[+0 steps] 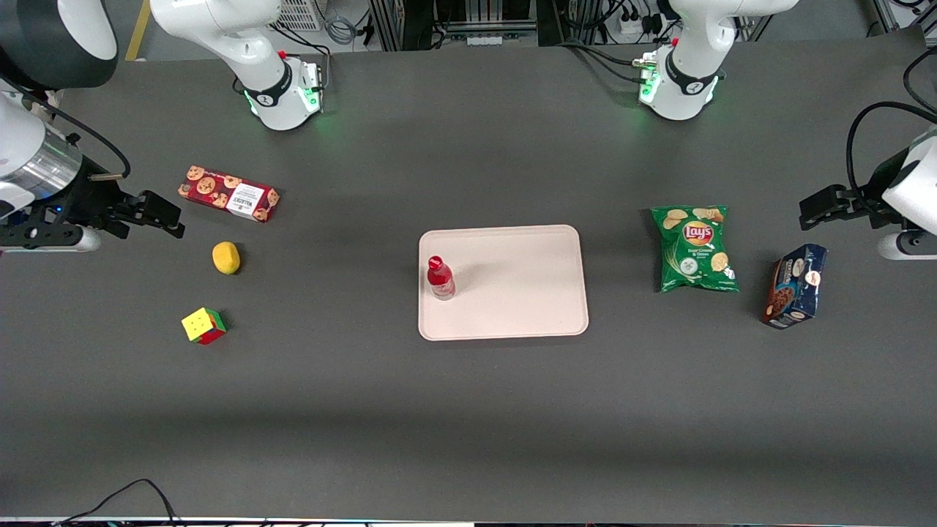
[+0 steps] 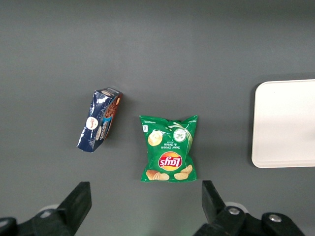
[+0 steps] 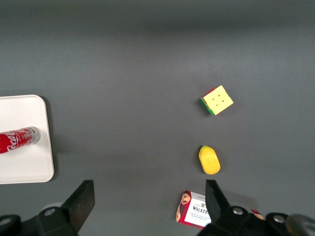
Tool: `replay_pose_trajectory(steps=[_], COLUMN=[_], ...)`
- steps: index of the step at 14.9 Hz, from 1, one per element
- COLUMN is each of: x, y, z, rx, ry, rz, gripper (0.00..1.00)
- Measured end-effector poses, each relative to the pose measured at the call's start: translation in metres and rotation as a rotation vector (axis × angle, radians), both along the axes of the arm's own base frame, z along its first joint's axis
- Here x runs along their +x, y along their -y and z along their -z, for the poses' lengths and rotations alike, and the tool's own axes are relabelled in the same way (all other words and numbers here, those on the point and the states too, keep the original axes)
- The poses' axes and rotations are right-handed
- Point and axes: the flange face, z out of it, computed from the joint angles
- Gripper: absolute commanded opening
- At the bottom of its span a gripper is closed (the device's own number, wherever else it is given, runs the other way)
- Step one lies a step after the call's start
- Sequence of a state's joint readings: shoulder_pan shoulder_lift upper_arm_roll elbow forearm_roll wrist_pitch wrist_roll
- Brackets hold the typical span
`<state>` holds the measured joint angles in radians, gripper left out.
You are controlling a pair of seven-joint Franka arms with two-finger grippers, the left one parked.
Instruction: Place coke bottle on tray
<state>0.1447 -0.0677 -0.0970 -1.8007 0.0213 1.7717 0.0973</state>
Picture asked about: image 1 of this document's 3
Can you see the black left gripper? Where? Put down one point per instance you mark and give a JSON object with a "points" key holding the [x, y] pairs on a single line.
{"points": [[862, 203]]}

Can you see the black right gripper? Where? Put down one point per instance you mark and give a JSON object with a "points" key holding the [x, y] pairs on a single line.
{"points": [[88, 199]]}

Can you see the red coke bottle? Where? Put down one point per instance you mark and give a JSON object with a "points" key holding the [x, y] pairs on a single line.
{"points": [[440, 278]]}

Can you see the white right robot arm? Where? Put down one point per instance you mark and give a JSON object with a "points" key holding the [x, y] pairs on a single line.
{"points": [[219, 29]]}

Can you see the beige plastic tray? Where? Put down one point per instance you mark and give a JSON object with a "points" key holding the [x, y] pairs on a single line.
{"points": [[512, 285]]}

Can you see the red cookie box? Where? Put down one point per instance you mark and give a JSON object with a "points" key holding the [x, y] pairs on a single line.
{"points": [[227, 193]]}

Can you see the yellow lemon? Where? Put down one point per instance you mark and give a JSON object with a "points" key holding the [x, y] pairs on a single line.
{"points": [[226, 258]]}

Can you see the blue cookie box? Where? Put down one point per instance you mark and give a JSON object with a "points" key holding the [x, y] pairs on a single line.
{"points": [[796, 285]]}

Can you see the colourful puzzle cube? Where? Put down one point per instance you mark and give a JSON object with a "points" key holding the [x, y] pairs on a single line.
{"points": [[203, 326]]}

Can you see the green chips bag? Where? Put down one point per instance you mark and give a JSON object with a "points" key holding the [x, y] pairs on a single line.
{"points": [[695, 252]]}

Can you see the yellow floor tape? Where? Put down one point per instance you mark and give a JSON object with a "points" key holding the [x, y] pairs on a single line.
{"points": [[137, 31]]}

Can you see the white perforated box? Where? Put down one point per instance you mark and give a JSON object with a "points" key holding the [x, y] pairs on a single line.
{"points": [[300, 13]]}

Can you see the white power strip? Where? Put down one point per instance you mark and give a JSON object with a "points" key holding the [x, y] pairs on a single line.
{"points": [[638, 24]]}

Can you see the black metal equipment rack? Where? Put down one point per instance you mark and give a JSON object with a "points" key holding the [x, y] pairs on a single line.
{"points": [[454, 18]]}

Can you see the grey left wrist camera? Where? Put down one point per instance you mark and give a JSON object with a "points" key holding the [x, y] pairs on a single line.
{"points": [[911, 245]]}

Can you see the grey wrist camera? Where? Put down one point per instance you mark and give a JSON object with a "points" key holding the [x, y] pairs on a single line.
{"points": [[911, 245], [51, 238]]}

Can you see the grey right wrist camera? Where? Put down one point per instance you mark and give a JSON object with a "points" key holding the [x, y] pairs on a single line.
{"points": [[51, 238]]}

